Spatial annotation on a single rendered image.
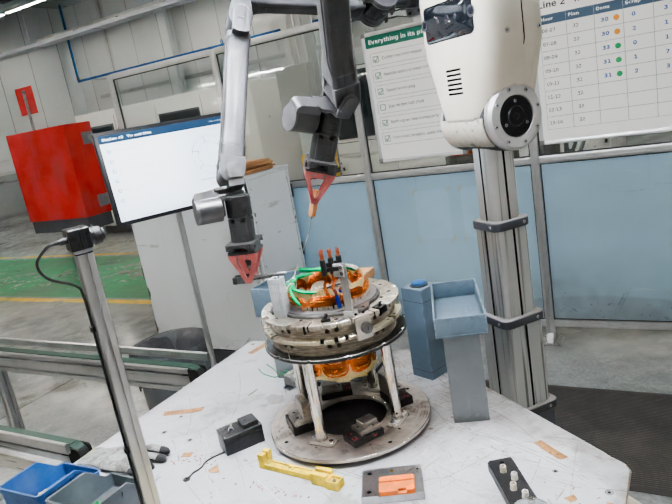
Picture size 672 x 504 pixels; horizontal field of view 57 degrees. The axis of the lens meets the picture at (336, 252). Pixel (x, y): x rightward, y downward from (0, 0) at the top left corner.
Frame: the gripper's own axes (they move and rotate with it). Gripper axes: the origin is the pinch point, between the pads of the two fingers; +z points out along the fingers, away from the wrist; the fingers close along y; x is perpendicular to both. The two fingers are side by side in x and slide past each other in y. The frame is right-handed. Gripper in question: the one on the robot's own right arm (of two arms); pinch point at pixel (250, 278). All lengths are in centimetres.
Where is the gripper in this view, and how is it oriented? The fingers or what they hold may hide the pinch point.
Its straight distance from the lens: 145.6
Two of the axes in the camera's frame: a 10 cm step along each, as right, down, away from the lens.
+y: -1.0, 2.4, -9.6
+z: 1.2, 9.7, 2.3
